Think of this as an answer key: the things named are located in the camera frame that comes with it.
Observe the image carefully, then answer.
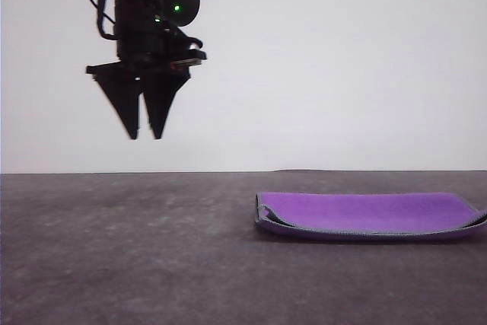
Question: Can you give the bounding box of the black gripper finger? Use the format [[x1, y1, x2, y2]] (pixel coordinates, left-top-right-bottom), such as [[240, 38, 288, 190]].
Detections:
[[142, 69, 192, 141], [92, 72, 145, 141]]

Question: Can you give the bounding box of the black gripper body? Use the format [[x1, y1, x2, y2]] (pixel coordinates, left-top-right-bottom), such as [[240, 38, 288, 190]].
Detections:
[[84, 29, 209, 75]]

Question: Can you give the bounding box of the purple towel with grey hem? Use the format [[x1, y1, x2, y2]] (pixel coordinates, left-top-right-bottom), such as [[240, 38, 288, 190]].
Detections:
[[253, 191, 487, 243]]

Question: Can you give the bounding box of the grey table cloth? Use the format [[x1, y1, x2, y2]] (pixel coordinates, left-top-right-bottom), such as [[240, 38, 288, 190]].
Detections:
[[0, 168, 487, 325]]

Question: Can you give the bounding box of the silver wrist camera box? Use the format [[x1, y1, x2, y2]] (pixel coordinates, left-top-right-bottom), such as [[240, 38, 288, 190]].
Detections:
[[185, 42, 208, 59]]

